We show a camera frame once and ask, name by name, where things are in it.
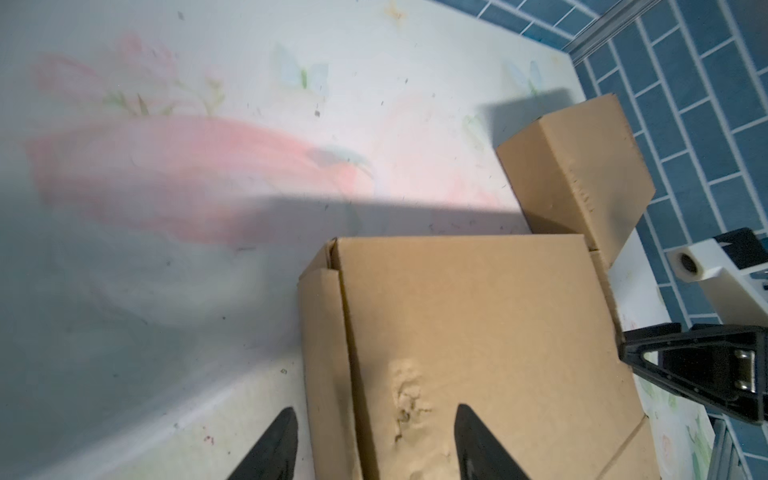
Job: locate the aluminium corner post right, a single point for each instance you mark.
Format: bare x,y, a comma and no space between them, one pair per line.
606,26

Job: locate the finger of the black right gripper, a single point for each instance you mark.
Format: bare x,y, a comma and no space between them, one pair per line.
723,367

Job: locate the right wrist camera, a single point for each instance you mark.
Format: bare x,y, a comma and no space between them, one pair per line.
731,269

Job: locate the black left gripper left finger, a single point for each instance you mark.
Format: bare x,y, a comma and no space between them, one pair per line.
273,456

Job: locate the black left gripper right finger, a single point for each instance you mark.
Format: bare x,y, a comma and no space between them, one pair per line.
480,455

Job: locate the brown cardboard box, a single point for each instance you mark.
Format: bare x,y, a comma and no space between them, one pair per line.
579,170

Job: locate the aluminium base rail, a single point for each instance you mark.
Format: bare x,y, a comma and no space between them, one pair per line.
725,463

